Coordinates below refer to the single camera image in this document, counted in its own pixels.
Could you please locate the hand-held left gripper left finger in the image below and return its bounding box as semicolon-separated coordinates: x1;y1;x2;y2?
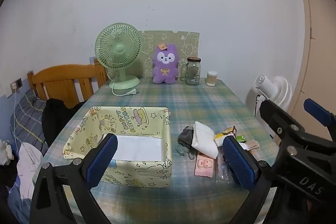
29;133;118;224

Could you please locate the beige folded cloth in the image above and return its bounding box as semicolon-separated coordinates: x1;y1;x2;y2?
245;140;260;152

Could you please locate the wooden bed headboard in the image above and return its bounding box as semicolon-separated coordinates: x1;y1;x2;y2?
27;59;108;109

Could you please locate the crumpled white cloth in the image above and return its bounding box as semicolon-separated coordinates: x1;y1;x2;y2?
0;139;13;165

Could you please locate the yellow printed storage box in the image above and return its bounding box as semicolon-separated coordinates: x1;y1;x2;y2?
62;106;173;188

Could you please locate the white cloth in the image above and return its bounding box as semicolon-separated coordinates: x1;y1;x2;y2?
191;121;219;159
0;139;13;165

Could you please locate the clear plastic packet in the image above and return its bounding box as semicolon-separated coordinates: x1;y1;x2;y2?
215;151;234;184

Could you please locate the pale pink cloth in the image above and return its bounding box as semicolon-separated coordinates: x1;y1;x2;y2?
16;142;44;201

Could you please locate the wall socket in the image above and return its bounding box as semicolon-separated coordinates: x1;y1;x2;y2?
10;78;24;90

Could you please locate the yellow snack packet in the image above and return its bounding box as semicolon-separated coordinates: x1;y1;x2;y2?
214;127;237;147

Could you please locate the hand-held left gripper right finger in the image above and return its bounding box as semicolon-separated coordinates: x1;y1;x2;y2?
222;135;279;224

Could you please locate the green fan power cable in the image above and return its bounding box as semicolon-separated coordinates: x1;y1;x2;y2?
112;82;139;96

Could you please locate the beige door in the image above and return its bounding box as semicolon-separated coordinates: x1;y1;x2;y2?
285;0;336;140

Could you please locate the pink packet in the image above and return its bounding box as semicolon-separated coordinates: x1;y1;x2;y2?
194;152;215;178

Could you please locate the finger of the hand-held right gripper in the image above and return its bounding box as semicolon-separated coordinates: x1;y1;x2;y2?
259;99;307;141
304;98;336;127

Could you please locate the white standing fan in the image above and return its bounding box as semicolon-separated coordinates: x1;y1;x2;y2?
244;74;293;139

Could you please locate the plaid tablecloth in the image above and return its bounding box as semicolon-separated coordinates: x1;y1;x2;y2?
33;78;279;224

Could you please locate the purple plush toy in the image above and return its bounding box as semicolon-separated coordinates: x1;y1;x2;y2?
152;43;181;84

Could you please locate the cotton swab container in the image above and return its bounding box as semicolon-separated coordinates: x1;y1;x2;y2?
206;71;218;86

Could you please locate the glass jar mug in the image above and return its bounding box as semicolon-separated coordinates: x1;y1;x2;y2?
179;57;202;86

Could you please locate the grey sock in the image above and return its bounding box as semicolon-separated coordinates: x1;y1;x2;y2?
177;126;196;155

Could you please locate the green printed cardboard panel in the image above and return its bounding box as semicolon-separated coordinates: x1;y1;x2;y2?
138;30;200;78

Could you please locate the blue plaid pillow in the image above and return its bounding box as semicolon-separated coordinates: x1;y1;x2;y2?
10;89;50;153

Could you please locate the black cloth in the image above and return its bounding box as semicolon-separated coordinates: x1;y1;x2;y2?
42;98;86;147

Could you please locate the green desk fan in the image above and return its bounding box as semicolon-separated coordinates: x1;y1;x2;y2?
94;23;142;90

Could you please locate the blue bedsheet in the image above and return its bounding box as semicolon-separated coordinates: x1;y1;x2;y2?
7;179;34;224

